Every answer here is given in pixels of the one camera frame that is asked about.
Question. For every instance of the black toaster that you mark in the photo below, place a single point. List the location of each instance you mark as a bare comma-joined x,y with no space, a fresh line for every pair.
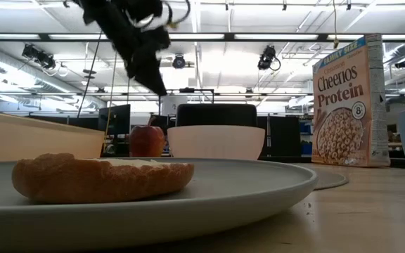
216,115

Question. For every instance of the red apple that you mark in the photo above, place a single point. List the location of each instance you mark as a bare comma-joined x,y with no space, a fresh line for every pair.
147,142

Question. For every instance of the Cheerios Protein cereal box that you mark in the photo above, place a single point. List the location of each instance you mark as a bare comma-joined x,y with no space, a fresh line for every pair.
346,105

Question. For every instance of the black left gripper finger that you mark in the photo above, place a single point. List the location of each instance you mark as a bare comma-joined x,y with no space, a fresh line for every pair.
160,39
148,74

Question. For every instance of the black ceiling camera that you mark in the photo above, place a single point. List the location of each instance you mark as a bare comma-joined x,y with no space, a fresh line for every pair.
179,62
403,63
267,58
39,56

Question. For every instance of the grey round placemat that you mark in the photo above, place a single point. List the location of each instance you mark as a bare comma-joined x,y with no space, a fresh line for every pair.
330,179

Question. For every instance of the orange translucent bin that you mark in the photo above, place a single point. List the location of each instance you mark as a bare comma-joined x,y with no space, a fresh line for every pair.
30,140

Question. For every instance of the blue-grey round plate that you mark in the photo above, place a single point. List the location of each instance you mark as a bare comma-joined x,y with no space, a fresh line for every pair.
223,196

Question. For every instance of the bagel half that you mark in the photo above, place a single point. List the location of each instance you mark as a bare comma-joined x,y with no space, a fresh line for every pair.
100,182

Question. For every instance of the black computer monitor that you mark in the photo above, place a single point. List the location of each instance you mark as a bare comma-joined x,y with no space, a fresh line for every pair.
118,119

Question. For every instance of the pale pink bowl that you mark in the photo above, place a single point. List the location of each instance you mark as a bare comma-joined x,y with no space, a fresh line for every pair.
216,142

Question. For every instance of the black metal rack frame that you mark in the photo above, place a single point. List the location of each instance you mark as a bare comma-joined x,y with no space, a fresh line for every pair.
188,90

